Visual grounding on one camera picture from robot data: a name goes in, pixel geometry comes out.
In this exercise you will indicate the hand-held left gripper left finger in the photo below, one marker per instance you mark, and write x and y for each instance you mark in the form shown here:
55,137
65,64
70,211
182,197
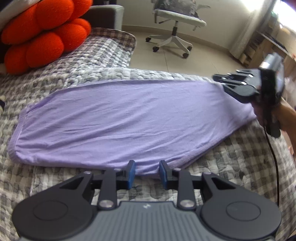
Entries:
131,173

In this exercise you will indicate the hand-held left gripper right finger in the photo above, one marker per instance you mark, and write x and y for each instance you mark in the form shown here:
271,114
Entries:
163,176

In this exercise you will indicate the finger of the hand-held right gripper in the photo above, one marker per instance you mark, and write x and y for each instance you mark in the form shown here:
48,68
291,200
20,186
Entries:
245,93
240,77

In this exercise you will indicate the lavender pants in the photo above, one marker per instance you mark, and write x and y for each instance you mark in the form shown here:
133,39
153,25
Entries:
127,120

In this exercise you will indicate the person's right hand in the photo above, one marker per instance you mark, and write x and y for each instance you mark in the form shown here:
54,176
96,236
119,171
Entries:
288,118

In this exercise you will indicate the wooden shelf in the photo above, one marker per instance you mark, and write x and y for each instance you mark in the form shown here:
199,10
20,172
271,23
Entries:
259,46

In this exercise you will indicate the grey patterned curtain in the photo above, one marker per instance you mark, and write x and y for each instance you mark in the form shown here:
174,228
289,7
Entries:
252,25

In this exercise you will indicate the grey office chair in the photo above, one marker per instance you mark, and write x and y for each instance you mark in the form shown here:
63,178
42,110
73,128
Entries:
175,30

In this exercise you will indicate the clear plastic bag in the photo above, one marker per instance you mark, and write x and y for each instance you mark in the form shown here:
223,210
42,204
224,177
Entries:
178,5

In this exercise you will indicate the grey checked quilt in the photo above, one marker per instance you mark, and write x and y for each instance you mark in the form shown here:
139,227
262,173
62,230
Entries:
97,58

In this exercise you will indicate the grey sofa armrest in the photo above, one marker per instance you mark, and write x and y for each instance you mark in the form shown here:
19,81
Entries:
106,16

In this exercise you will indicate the orange flower cushion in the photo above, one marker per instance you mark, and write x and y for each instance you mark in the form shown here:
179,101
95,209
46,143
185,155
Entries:
44,41

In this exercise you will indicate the white printed pillow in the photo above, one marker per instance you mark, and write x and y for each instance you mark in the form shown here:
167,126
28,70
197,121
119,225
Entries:
9,14

